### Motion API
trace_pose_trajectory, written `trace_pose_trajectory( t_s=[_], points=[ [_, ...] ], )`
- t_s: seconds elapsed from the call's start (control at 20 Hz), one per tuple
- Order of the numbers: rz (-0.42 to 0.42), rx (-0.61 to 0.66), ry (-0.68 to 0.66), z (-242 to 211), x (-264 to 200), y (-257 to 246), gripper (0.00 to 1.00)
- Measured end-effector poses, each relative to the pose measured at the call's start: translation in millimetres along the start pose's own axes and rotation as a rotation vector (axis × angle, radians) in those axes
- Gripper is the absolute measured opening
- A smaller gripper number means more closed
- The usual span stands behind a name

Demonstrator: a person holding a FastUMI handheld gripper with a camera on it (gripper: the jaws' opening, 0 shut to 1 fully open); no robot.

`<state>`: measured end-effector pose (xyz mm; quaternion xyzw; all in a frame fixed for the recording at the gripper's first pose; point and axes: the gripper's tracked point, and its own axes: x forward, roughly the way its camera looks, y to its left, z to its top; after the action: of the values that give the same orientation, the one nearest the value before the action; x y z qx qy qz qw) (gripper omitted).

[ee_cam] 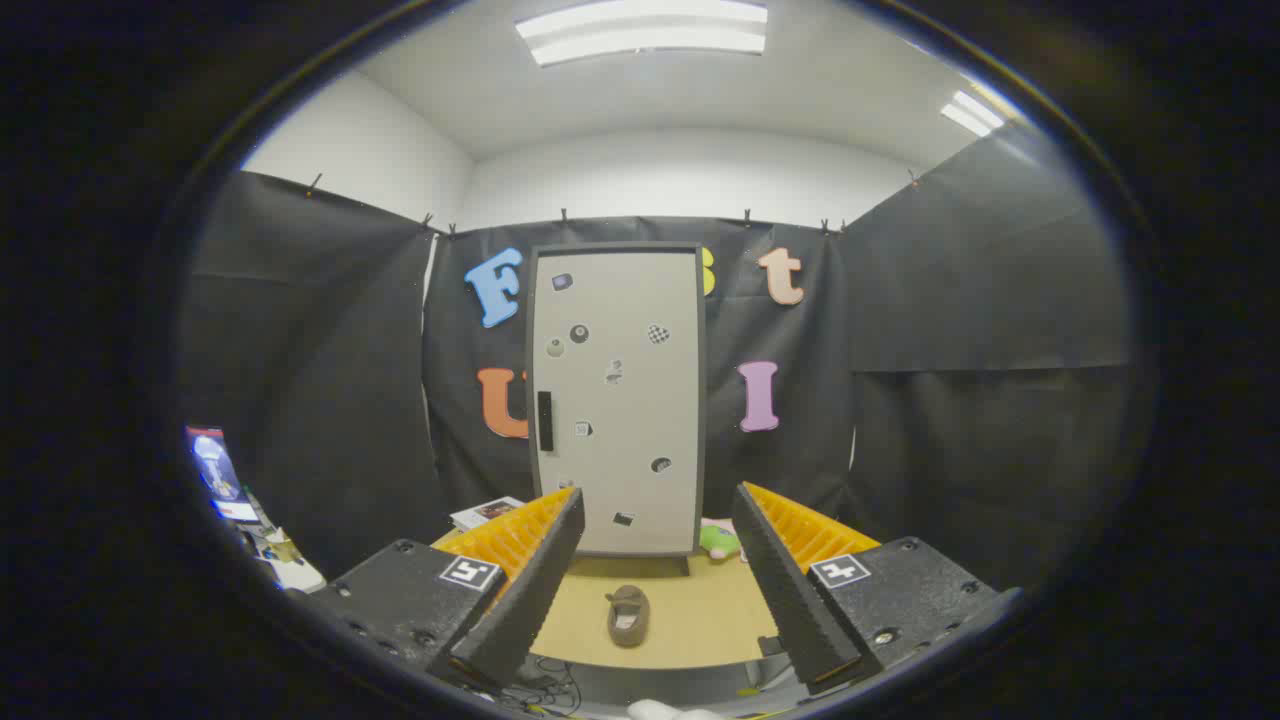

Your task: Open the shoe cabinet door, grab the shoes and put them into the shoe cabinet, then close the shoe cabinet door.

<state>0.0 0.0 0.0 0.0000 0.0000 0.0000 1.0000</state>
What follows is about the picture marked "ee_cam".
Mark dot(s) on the white shoe cabinet door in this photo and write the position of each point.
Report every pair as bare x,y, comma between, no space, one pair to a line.
640,420

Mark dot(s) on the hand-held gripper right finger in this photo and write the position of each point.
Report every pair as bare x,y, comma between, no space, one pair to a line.
790,600

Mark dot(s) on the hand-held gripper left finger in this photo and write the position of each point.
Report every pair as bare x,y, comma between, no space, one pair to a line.
520,600

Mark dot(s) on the blue printed poster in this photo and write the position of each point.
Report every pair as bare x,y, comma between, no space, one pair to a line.
215,470

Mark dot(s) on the brown fuzzy shoe with bow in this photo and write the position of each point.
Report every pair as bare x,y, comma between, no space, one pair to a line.
628,618

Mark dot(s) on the long ceiling light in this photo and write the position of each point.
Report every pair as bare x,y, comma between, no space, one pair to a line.
640,30

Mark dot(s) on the small ceiling light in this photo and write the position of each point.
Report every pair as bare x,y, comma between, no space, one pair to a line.
970,113

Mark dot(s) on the grey shoe cabinet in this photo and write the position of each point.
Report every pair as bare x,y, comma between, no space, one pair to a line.
702,400

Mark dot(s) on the pink and green plush toy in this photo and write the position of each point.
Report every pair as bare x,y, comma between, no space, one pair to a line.
718,542

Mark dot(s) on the black table clamp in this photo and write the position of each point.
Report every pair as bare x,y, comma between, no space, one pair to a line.
772,647

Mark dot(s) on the black backdrop cloth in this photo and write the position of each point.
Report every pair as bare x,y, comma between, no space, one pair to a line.
950,450

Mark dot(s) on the white paper clutter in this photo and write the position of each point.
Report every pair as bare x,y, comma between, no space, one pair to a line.
285,565

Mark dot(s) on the white rounded object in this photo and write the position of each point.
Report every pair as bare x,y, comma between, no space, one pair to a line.
670,711

